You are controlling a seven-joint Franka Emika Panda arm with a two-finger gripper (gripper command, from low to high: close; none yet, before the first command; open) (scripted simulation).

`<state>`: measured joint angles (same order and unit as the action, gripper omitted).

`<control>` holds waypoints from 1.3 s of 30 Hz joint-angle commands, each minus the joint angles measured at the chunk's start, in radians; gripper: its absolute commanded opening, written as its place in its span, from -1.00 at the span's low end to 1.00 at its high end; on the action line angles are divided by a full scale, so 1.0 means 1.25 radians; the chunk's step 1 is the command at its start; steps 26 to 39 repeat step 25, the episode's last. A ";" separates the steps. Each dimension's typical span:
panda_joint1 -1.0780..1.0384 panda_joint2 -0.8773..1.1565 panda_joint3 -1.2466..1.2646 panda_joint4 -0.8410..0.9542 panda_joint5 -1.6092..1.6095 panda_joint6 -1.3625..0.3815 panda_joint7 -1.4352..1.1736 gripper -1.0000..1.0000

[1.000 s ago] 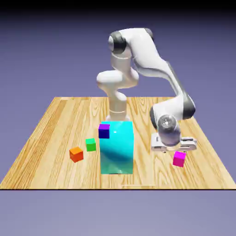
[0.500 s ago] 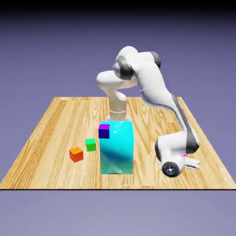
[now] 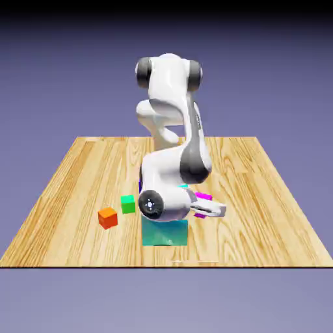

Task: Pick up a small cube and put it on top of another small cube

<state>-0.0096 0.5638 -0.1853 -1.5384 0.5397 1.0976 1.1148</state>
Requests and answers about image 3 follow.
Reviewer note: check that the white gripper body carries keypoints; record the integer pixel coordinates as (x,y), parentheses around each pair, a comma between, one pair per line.
(212,208)

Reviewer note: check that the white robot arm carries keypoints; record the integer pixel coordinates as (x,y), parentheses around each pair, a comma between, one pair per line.
(169,166)

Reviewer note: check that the small magenta cube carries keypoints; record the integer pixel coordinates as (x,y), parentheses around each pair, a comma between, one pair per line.
(203,196)

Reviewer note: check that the small green cube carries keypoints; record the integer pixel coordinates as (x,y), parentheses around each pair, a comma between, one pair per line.
(128,204)

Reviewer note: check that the small orange cube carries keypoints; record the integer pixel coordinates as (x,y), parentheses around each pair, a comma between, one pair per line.
(108,218)

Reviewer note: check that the large teal box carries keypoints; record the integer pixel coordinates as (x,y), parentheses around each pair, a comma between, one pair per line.
(164,233)

